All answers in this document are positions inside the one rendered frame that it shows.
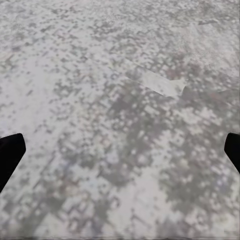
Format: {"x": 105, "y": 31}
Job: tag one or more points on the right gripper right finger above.
{"x": 232, "y": 149}

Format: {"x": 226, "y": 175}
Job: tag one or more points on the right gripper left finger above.
{"x": 12, "y": 149}

